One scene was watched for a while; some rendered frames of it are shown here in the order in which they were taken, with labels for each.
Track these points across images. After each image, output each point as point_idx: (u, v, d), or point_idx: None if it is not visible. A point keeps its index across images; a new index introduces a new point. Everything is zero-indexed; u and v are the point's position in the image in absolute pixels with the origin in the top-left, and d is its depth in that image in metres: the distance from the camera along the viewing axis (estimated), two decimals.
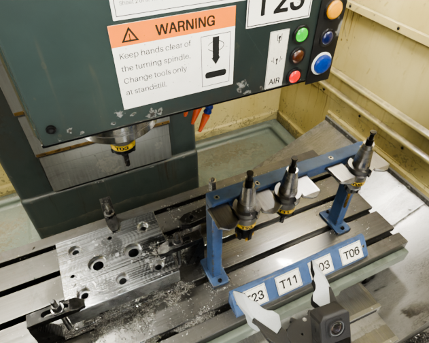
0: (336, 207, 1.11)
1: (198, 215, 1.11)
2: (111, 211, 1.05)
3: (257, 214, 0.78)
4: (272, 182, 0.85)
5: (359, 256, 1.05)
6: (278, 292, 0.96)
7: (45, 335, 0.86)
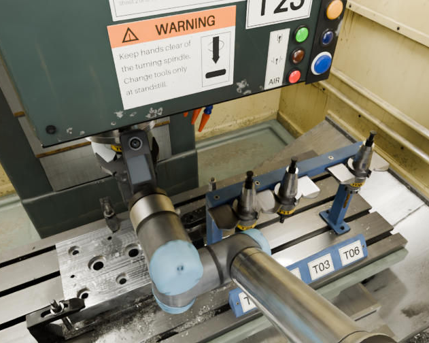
0: (336, 207, 1.11)
1: (198, 215, 1.11)
2: (111, 211, 1.05)
3: (257, 215, 0.79)
4: (272, 182, 0.85)
5: (359, 256, 1.05)
6: None
7: (45, 335, 0.86)
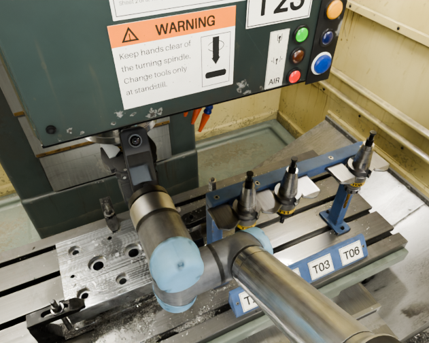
0: (336, 207, 1.11)
1: (198, 215, 1.11)
2: (111, 211, 1.05)
3: (257, 215, 0.79)
4: (272, 182, 0.85)
5: (359, 256, 1.05)
6: None
7: (45, 335, 0.86)
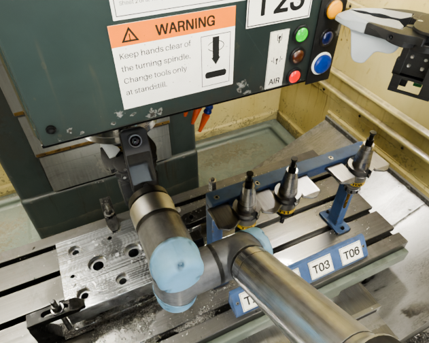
0: (336, 207, 1.11)
1: (198, 215, 1.11)
2: (111, 211, 1.05)
3: (257, 215, 0.79)
4: (272, 182, 0.85)
5: (359, 256, 1.05)
6: None
7: (45, 335, 0.86)
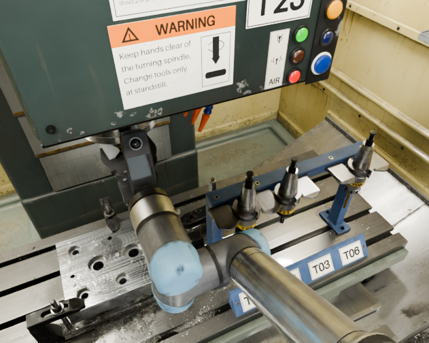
0: (336, 207, 1.11)
1: (198, 215, 1.11)
2: (111, 211, 1.05)
3: (257, 215, 0.79)
4: (272, 182, 0.85)
5: (359, 256, 1.05)
6: None
7: (45, 335, 0.86)
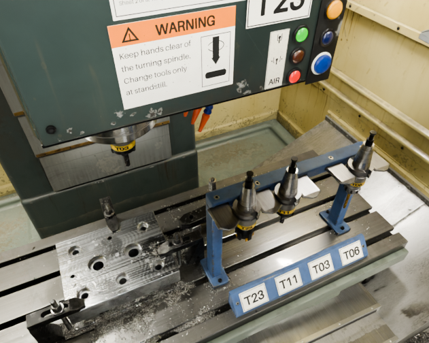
0: (336, 207, 1.11)
1: (198, 215, 1.11)
2: (111, 211, 1.05)
3: (257, 215, 0.79)
4: (272, 182, 0.85)
5: (359, 256, 1.05)
6: (278, 292, 0.96)
7: (45, 335, 0.86)
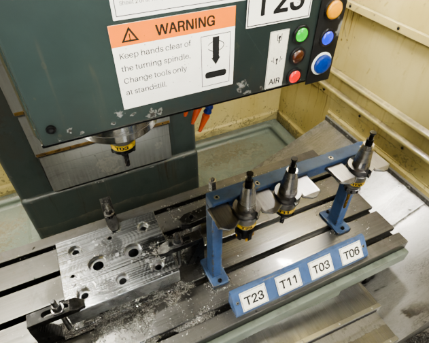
0: (336, 207, 1.11)
1: (198, 215, 1.11)
2: (111, 211, 1.05)
3: (257, 215, 0.79)
4: (272, 182, 0.85)
5: (359, 256, 1.05)
6: (278, 292, 0.96)
7: (45, 335, 0.86)
